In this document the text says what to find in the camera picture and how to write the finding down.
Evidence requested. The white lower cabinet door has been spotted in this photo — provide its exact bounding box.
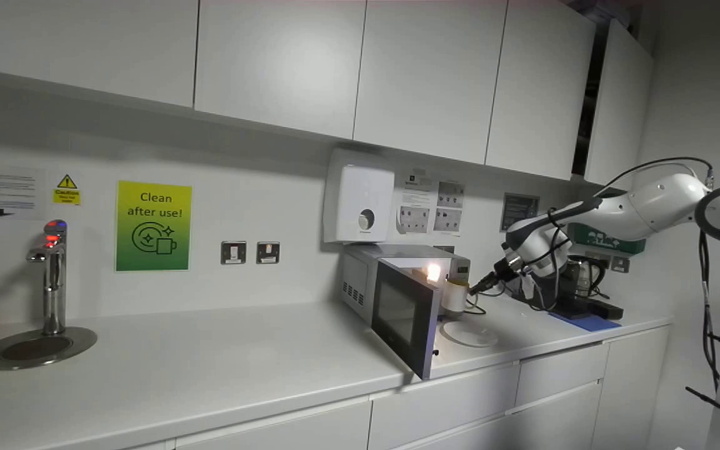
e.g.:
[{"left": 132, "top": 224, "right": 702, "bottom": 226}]
[{"left": 422, "top": 414, "right": 522, "bottom": 450}]

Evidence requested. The white mug with yellow print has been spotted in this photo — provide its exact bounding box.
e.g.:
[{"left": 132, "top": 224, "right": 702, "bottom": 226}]
[{"left": 443, "top": 279, "right": 473, "bottom": 319}]

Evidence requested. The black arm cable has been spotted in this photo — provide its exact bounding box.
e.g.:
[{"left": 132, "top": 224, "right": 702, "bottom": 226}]
[{"left": 597, "top": 156, "right": 720, "bottom": 395}]

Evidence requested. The white paper towel dispenser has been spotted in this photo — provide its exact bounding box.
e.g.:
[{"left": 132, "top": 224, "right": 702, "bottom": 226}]
[{"left": 320, "top": 160, "right": 398, "bottom": 247}]

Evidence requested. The white drawer front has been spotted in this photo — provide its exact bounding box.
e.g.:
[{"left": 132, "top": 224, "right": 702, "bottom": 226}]
[
  {"left": 172, "top": 395, "right": 376, "bottom": 450},
  {"left": 367, "top": 357, "right": 522, "bottom": 450},
  {"left": 515, "top": 341, "right": 610, "bottom": 409}
]

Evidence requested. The chrome water tap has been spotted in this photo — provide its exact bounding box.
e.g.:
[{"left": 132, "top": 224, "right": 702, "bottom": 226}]
[{"left": 25, "top": 217, "right": 73, "bottom": 341}]

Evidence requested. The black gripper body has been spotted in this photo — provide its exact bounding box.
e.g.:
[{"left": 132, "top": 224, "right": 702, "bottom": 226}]
[{"left": 493, "top": 247, "right": 533, "bottom": 289}]

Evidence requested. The yellow warning sign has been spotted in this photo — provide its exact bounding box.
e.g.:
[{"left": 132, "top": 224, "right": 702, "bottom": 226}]
[{"left": 50, "top": 171, "right": 86, "bottom": 210}]

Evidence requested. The white upper cabinet door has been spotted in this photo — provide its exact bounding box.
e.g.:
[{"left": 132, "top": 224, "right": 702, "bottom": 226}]
[
  {"left": 193, "top": 0, "right": 370, "bottom": 140},
  {"left": 0, "top": 0, "right": 200, "bottom": 111},
  {"left": 353, "top": 0, "right": 510, "bottom": 169},
  {"left": 582, "top": 19, "right": 657, "bottom": 190},
  {"left": 486, "top": 0, "right": 597, "bottom": 182}
]

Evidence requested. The dark framed poster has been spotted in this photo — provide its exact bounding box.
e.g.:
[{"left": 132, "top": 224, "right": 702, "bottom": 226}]
[{"left": 498, "top": 190, "right": 542, "bottom": 235}]

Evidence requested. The black coffee machine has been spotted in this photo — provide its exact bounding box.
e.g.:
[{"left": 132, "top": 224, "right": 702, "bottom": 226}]
[{"left": 552, "top": 256, "right": 628, "bottom": 326}]

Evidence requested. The white notice sheet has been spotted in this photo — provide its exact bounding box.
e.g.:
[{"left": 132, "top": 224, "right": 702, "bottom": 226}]
[
  {"left": 436, "top": 181, "right": 467, "bottom": 210},
  {"left": 396, "top": 202, "right": 436, "bottom": 239},
  {"left": 431, "top": 206, "right": 466, "bottom": 235}
]

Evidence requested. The small white label notice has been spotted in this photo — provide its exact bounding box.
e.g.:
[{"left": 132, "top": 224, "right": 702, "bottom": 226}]
[{"left": 398, "top": 169, "right": 436, "bottom": 190}]

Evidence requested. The blue mat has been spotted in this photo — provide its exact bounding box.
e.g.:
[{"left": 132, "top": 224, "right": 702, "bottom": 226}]
[{"left": 551, "top": 310, "right": 625, "bottom": 336}]

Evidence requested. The white cabinet door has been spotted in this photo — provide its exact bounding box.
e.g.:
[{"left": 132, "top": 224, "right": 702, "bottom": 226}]
[
  {"left": 0, "top": 0, "right": 200, "bottom": 111},
  {"left": 353, "top": 0, "right": 510, "bottom": 169},
  {"left": 582, "top": 19, "right": 657, "bottom": 190},
  {"left": 193, "top": 0, "right": 370, "bottom": 140},
  {"left": 422, "top": 414, "right": 522, "bottom": 450},
  {"left": 486, "top": 0, "right": 597, "bottom": 182}
]

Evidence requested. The green clean after use poster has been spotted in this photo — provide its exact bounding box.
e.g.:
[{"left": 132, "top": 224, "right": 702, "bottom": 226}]
[{"left": 113, "top": 177, "right": 196, "bottom": 276}]

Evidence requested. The silver microwave body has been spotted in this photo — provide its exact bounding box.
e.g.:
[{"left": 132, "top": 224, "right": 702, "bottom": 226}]
[{"left": 336, "top": 242, "right": 473, "bottom": 326}]

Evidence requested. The white round plate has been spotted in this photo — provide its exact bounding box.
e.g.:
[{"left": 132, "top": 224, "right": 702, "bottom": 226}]
[{"left": 440, "top": 319, "right": 498, "bottom": 350}]

